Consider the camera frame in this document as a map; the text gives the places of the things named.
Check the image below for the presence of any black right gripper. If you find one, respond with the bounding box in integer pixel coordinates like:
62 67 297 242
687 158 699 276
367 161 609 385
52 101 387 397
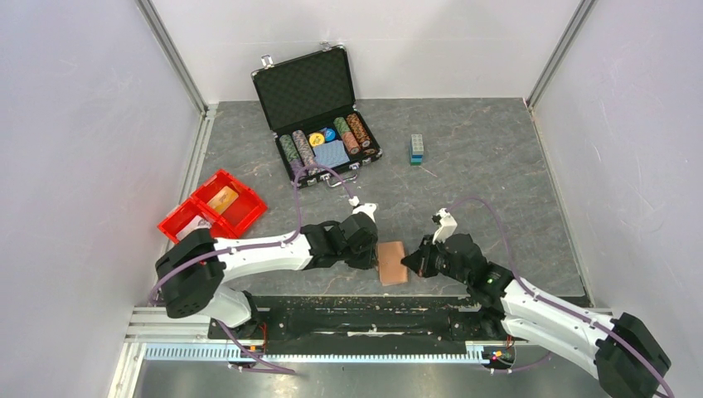
401 234 470 285

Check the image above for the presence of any orange leather card holder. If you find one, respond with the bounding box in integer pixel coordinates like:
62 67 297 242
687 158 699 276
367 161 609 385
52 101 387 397
377 241 409 286

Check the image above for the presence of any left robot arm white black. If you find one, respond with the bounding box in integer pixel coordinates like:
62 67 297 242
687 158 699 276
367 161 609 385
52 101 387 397
153 203 378 338

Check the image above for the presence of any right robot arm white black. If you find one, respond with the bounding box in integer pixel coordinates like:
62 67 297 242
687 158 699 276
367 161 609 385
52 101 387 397
401 234 673 397

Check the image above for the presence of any blue playing card deck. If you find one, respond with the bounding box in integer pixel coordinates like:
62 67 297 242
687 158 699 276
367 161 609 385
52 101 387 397
313 140 350 168

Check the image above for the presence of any gold card in bin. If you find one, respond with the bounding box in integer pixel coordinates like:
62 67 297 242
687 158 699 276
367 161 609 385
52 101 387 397
207 186 239 215

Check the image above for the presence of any white card in bin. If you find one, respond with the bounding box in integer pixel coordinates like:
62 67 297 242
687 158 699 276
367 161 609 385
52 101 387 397
176 216 211 241

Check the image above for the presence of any pink grey chip stack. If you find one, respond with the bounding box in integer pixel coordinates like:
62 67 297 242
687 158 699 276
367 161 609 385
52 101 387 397
292 130 320 175

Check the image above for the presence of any grey blue toy brick stack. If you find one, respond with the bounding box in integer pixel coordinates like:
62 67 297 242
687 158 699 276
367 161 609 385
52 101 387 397
409 133 424 165

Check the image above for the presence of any green purple chip stack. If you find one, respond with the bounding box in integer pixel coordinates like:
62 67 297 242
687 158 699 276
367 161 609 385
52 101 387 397
279 135 308 178

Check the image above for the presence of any green red chip stack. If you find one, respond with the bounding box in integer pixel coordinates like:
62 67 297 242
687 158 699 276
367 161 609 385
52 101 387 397
333 117 361 155

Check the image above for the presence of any yellow dealer chip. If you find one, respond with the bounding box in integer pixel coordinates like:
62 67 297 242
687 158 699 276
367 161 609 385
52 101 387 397
308 132 326 148

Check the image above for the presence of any blue dealer chip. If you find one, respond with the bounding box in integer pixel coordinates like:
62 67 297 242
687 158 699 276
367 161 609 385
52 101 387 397
320 128 337 143

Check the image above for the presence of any red bin far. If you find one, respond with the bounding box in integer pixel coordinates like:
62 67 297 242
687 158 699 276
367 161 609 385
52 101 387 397
190 169 268 239

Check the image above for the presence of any red bin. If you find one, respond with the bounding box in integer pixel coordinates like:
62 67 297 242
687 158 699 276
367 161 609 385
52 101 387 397
157 198 234 243
190 169 268 239

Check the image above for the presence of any brown orange chip stack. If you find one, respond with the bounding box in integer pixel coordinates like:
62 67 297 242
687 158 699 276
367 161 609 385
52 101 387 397
346 114 371 148

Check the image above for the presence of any black poker chip case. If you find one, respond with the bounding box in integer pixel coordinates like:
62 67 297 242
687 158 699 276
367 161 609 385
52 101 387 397
251 42 383 187

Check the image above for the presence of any red bin near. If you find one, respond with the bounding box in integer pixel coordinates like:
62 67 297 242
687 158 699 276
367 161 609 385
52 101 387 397
157 198 234 243

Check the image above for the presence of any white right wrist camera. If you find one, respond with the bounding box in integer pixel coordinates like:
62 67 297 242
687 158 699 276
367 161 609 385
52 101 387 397
432 208 458 244

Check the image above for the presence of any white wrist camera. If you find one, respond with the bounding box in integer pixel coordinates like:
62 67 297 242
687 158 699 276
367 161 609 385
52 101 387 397
432 208 458 244
348 196 378 221

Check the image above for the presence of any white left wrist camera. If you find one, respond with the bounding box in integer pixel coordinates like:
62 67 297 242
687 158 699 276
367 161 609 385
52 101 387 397
348 196 378 221

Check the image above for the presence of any aluminium slotted cable duct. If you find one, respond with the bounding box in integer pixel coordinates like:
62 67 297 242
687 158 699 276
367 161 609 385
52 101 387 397
143 341 486 364

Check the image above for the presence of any right aluminium frame post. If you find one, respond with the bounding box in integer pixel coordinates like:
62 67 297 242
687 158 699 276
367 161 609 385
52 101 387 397
525 0 598 112

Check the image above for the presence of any aluminium frame post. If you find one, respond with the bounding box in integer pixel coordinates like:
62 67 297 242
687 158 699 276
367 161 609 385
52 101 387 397
525 0 598 112
135 0 208 114

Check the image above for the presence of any left aluminium frame post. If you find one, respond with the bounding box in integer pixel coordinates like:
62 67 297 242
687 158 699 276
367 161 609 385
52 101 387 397
135 0 208 114

